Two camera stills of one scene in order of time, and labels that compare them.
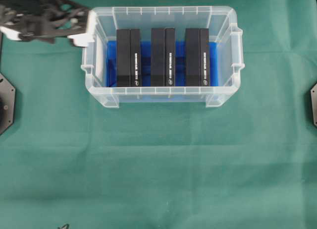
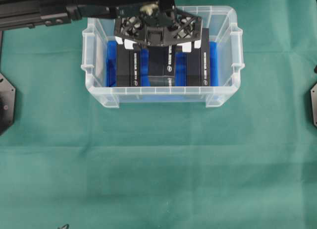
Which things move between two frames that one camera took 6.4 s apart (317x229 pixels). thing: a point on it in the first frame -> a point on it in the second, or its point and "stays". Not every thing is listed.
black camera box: [129, 57] stays
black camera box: [163, 57] stays
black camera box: [197, 53] stays
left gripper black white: [45, 16] -> [159, 24]
